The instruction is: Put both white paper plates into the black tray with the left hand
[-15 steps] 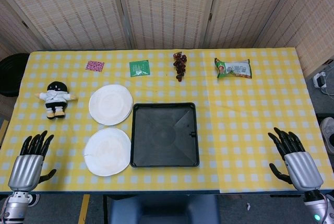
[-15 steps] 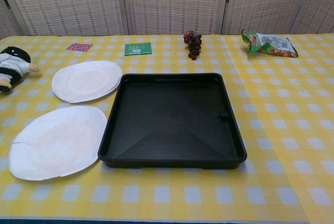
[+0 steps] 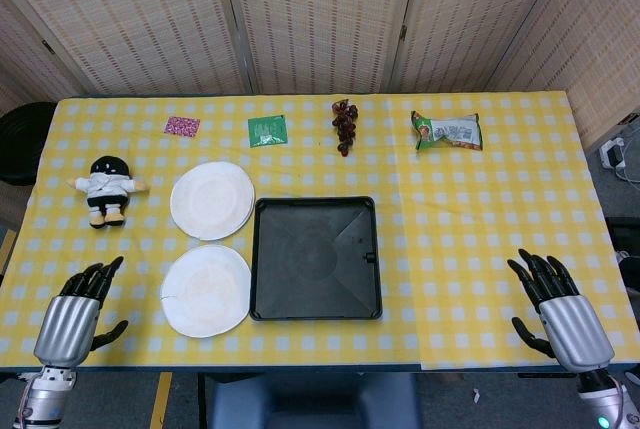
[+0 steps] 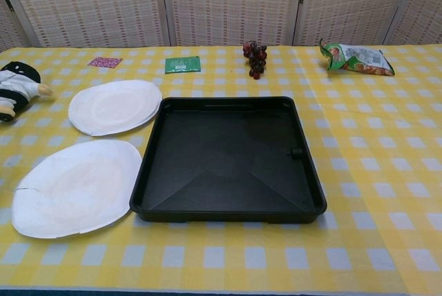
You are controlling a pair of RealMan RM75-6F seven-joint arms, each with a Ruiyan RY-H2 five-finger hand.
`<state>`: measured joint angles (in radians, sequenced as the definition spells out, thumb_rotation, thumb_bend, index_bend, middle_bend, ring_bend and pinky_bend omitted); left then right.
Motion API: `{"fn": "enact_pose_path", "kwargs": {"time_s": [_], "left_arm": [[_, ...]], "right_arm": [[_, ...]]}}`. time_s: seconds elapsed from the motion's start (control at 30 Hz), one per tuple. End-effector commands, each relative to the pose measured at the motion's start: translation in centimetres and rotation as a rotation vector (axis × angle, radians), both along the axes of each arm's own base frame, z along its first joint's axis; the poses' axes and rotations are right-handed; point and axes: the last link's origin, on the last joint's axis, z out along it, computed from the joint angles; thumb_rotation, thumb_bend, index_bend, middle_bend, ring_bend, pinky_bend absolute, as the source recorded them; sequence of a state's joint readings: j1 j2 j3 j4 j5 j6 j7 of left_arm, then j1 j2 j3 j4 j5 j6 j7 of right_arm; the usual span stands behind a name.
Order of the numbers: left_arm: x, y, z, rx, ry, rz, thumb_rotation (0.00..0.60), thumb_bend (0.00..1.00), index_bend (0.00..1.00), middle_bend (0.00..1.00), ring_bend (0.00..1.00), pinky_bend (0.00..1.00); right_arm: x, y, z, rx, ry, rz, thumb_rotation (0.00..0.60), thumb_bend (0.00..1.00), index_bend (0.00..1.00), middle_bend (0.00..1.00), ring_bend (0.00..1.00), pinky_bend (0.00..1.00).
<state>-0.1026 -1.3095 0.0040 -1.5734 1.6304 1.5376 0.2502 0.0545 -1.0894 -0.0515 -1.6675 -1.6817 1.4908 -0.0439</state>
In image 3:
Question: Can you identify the dark red grape bunch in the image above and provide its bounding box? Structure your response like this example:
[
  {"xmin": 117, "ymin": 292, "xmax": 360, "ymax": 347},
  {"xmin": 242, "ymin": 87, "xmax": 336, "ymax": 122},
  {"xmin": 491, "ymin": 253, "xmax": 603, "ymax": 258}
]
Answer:
[{"xmin": 331, "ymin": 97, "xmax": 360, "ymax": 158}]

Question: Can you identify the green square packet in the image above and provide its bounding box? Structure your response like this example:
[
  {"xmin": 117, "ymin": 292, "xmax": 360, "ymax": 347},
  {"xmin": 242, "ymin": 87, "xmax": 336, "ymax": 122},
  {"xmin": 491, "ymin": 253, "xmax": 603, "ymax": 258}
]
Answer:
[{"xmin": 247, "ymin": 113, "xmax": 291, "ymax": 149}]

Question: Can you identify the woven bamboo screen panel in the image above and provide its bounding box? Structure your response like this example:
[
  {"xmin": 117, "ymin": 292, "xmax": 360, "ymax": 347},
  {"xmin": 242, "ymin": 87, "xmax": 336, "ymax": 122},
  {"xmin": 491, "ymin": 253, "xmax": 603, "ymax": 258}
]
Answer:
[
  {"xmin": 392, "ymin": 0, "xmax": 576, "ymax": 94},
  {"xmin": 0, "ymin": 0, "xmax": 96, "ymax": 115},
  {"xmin": 492, "ymin": 0, "xmax": 640, "ymax": 150},
  {"xmin": 219, "ymin": 0, "xmax": 419, "ymax": 95},
  {"xmin": 0, "ymin": 0, "xmax": 254, "ymax": 96}
]

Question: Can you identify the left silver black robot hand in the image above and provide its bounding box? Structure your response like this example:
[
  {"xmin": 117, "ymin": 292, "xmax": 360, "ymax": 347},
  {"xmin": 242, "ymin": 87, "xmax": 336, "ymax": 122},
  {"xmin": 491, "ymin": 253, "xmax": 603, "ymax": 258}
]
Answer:
[{"xmin": 33, "ymin": 255, "xmax": 130, "ymax": 368}]

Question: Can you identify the white power adapter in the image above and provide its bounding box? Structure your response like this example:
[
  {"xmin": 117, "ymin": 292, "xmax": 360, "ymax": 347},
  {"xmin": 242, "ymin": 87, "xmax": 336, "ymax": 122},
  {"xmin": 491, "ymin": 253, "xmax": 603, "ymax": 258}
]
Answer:
[{"xmin": 598, "ymin": 137, "xmax": 627, "ymax": 170}]

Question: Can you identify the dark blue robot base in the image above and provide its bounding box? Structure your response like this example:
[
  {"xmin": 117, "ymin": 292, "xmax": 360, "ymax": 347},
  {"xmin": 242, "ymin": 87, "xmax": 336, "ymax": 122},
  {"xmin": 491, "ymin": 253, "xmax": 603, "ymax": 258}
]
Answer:
[{"xmin": 206, "ymin": 372, "xmax": 422, "ymax": 429}]

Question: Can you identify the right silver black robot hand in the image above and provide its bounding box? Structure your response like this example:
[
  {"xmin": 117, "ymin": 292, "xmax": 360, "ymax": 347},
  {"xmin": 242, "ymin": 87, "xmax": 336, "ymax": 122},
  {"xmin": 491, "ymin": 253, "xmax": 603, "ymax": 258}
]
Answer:
[{"xmin": 506, "ymin": 247, "xmax": 615, "ymax": 374}]

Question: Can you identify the cracked white paper plate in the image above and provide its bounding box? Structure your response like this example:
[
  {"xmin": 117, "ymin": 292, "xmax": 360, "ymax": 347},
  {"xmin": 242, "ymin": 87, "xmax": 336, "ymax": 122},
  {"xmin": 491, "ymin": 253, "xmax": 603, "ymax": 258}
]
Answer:
[{"xmin": 159, "ymin": 243, "xmax": 252, "ymax": 338}]

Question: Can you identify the yellow checked tablecloth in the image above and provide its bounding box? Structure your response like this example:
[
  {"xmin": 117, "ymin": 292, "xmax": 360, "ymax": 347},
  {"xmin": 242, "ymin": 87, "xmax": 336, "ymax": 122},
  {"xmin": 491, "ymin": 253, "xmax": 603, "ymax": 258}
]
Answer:
[{"xmin": 0, "ymin": 91, "xmax": 640, "ymax": 373}]

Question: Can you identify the green snack bag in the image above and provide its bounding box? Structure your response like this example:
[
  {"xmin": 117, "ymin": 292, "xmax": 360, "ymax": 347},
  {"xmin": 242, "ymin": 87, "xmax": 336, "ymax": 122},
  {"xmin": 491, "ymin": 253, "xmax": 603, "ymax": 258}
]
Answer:
[{"xmin": 410, "ymin": 109, "xmax": 485, "ymax": 152}]

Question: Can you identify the black round bin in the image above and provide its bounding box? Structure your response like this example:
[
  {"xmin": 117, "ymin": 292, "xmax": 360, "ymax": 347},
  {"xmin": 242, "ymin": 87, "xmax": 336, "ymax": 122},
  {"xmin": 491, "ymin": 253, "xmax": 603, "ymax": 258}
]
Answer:
[{"xmin": 0, "ymin": 101, "xmax": 57, "ymax": 186}]

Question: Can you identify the black white plush doll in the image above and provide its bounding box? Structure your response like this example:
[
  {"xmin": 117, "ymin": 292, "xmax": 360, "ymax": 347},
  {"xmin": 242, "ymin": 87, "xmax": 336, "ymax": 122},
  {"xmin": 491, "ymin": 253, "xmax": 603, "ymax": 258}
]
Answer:
[{"xmin": 67, "ymin": 155, "xmax": 151, "ymax": 230}]

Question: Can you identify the pink patterned packet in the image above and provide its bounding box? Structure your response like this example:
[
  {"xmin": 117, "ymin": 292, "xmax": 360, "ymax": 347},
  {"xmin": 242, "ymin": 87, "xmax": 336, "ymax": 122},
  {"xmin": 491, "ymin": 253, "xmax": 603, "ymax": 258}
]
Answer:
[{"xmin": 164, "ymin": 115, "xmax": 202, "ymax": 139}]

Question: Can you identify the black square plastic tray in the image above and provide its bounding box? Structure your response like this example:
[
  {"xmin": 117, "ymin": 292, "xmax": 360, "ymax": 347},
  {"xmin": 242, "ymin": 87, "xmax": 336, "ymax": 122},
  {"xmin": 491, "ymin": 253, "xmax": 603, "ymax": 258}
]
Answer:
[{"xmin": 248, "ymin": 195, "xmax": 384, "ymax": 323}]

